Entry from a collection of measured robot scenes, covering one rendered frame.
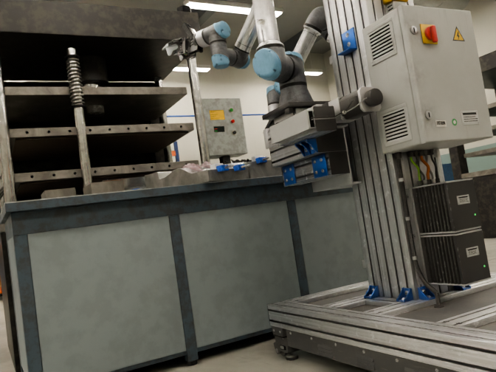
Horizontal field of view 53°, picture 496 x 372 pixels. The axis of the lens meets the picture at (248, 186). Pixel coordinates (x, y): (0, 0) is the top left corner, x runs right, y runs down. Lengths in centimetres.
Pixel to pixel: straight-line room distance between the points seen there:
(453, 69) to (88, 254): 157
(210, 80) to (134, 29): 729
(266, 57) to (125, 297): 115
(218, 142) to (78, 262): 157
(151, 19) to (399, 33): 191
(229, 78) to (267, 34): 867
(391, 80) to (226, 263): 113
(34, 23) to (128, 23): 54
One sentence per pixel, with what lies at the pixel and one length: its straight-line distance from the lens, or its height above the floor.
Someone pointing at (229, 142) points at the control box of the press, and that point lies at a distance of 346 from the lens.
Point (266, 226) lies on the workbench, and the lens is 248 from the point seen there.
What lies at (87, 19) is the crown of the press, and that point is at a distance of 323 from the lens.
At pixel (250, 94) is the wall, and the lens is 1088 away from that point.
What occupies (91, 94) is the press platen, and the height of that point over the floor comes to 149.
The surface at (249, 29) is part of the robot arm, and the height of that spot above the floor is 143.
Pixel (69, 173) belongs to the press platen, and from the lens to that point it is 304.
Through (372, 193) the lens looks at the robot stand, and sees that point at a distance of 199.
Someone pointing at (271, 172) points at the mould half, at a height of 83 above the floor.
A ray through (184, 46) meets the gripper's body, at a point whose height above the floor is 142.
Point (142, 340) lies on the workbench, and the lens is 226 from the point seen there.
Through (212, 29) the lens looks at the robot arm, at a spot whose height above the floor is 144.
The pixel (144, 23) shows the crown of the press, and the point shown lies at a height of 190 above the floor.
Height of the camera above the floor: 59
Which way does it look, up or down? 4 degrees up
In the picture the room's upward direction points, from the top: 8 degrees counter-clockwise
